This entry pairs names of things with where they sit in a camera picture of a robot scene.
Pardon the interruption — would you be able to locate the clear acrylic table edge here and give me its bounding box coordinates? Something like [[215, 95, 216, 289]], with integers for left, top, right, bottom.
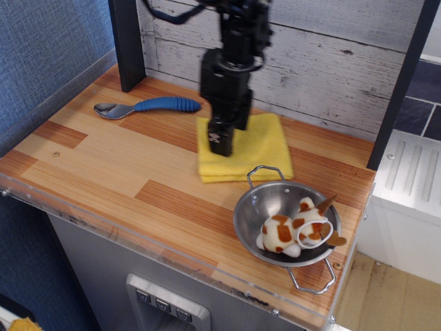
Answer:
[[1, 175, 335, 330]]

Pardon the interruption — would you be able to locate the grey dispenser button panel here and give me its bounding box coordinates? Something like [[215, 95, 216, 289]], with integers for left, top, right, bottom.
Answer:
[[125, 273, 212, 330]]

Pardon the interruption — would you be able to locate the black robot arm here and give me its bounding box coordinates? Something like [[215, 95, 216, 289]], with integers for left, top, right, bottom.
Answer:
[[200, 1, 273, 157]]

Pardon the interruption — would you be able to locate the dark left frame post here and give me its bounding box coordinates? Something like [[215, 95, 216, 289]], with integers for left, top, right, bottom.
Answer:
[[108, 0, 145, 92]]

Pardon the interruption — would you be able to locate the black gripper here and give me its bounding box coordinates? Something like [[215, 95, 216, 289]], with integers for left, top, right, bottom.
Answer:
[[200, 48, 253, 157]]

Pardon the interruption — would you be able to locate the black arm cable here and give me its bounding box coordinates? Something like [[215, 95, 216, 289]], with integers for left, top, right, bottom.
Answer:
[[141, 0, 207, 25]]

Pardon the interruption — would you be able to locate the dark right frame post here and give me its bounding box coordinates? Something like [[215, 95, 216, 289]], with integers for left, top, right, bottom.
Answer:
[[367, 0, 440, 170]]

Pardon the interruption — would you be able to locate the white brown plush toy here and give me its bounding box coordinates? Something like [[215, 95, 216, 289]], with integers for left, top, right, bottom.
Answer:
[[256, 196, 347, 258]]

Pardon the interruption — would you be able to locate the yellow towel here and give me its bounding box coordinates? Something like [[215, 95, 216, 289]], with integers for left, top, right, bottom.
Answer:
[[196, 113, 294, 183]]

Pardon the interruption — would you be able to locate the yellow object bottom corner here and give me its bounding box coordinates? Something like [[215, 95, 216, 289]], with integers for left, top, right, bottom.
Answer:
[[8, 318, 43, 331]]

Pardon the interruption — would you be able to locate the dark frame post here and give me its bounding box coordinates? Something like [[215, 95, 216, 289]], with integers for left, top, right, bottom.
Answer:
[[108, 0, 145, 92], [367, 0, 440, 170]]

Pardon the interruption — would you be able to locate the steel bowl with handles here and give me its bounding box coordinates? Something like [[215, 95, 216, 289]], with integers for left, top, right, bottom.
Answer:
[[233, 166, 342, 294]]

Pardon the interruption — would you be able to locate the blue handled metal spoon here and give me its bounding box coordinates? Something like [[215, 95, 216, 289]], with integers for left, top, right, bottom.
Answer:
[[94, 97, 201, 120]]

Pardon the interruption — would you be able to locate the white ribbed sink unit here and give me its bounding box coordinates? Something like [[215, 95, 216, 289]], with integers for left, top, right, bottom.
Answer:
[[357, 130, 440, 283]]

